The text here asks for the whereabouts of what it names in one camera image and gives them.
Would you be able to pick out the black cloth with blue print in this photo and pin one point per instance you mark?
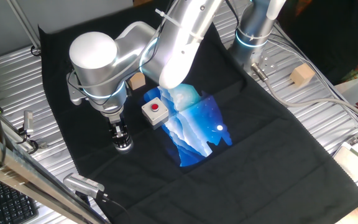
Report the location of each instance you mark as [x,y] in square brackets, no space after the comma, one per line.
[259,171]

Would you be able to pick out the clear glass jar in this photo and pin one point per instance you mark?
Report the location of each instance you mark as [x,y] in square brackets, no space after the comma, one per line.
[123,148]

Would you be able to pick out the wrist camera with silver bracket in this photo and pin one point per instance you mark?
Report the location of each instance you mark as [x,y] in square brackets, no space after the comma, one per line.
[73,91]

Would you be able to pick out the black chair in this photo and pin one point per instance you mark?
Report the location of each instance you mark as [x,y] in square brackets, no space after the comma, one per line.
[322,31]

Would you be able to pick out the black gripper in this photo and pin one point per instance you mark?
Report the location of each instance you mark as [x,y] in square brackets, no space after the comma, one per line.
[115,126]

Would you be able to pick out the silver camera on rail clamp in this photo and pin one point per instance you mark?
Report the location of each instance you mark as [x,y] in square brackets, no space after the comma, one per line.
[28,119]

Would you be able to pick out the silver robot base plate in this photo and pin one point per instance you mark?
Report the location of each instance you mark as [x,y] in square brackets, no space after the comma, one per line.
[267,63]

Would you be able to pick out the thin metal pole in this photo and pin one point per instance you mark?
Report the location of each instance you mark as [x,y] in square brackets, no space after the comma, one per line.
[24,23]

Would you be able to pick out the black keyboard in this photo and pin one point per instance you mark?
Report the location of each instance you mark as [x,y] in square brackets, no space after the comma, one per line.
[11,205]

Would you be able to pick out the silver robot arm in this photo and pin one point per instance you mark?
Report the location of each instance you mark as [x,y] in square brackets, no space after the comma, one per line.
[104,68]

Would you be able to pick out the aluminium frame beam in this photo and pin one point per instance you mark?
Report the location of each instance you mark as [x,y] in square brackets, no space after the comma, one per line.
[11,165]

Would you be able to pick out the wooden cube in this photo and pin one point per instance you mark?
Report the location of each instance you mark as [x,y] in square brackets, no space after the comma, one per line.
[137,81]
[301,76]

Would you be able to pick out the white flat device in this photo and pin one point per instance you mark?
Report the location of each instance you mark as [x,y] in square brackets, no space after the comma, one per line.
[356,165]

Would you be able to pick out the grey box with red button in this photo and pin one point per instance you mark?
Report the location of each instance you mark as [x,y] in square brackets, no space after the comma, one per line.
[162,113]

